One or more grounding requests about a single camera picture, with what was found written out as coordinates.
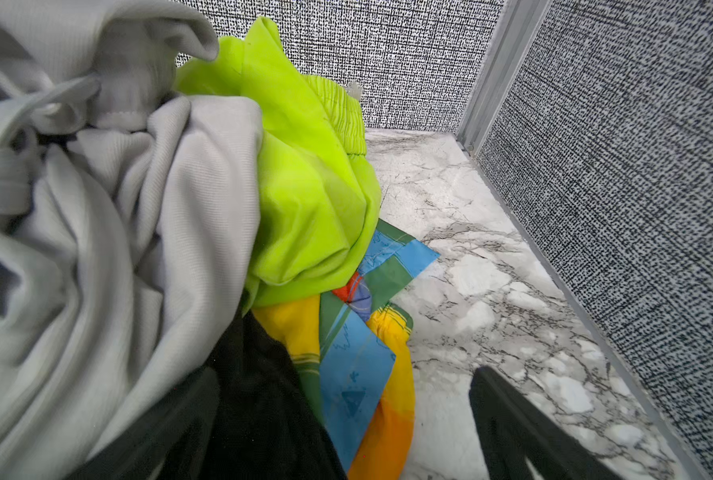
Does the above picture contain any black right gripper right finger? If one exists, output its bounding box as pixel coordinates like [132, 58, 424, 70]
[468, 366, 618, 479]

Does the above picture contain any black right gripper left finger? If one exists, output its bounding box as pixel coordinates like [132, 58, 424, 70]
[68, 366, 220, 480]

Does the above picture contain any black cloth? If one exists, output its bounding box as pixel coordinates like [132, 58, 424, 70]
[200, 314, 346, 479]

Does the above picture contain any multicolour patterned cloth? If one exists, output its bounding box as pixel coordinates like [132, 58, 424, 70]
[252, 221, 438, 479]

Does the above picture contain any grey cloth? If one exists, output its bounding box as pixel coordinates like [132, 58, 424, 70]
[0, 1, 262, 479]

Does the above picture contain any neon green cloth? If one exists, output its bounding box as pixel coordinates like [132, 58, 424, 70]
[174, 17, 380, 309]

